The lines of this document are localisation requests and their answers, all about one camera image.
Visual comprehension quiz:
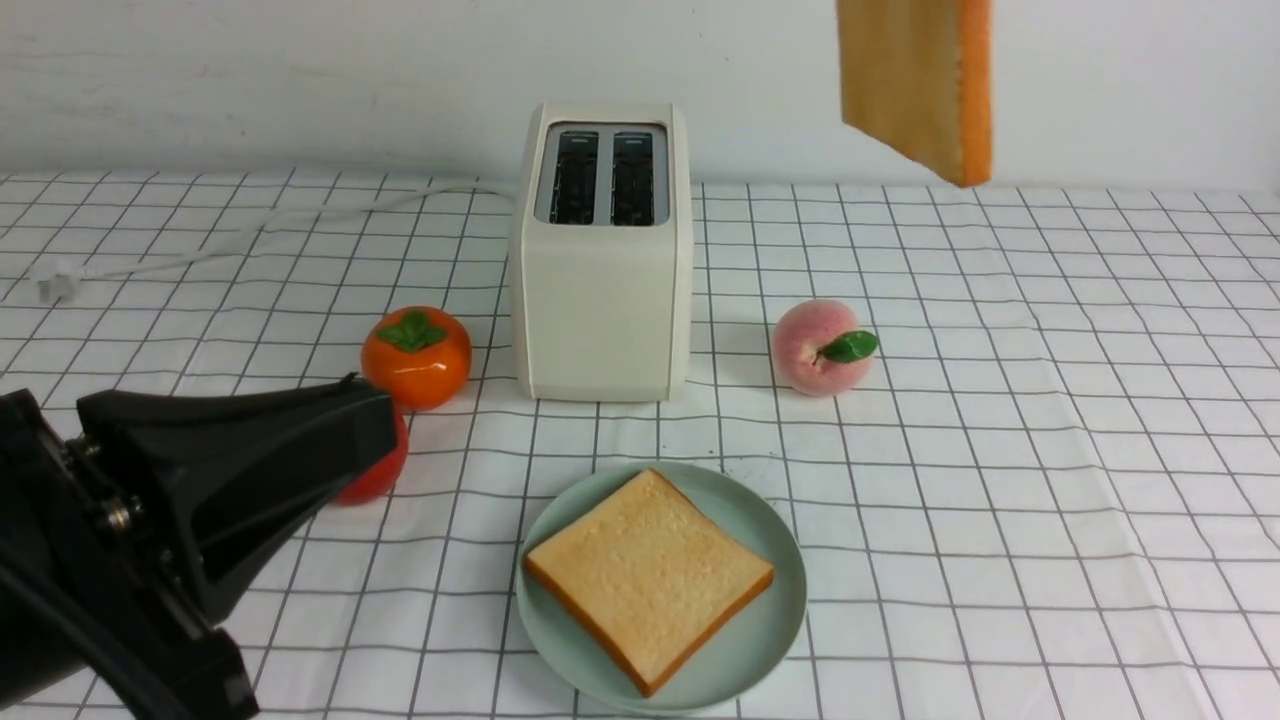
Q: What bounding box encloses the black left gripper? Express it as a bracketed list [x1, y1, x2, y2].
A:
[3, 375, 399, 719]

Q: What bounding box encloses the toast slice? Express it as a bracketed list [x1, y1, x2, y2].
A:
[835, 1, 993, 188]
[524, 468, 774, 698]

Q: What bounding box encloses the red apple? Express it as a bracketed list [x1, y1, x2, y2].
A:
[332, 411, 410, 506]

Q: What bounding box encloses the orange persimmon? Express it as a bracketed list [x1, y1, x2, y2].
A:
[360, 306, 474, 413]

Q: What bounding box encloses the cream white toaster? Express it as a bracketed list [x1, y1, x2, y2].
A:
[508, 102, 695, 404]

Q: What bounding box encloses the light green plate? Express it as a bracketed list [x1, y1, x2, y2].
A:
[515, 461, 806, 716]

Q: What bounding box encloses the pink fuzzy peach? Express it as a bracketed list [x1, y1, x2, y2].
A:
[771, 299, 881, 397]

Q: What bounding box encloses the white checkered tablecloth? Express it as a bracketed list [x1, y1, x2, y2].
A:
[1, 170, 1279, 719]

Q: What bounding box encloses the white toaster power cord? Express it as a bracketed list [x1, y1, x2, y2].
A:
[29, 182, 518, 304]

